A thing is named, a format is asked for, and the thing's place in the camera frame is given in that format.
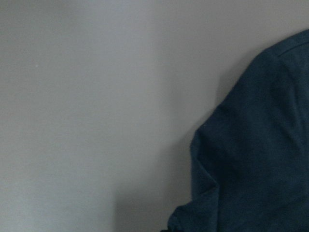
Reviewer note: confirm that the dark navy printed t-shirt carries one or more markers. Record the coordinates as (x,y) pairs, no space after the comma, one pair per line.
(250,158)

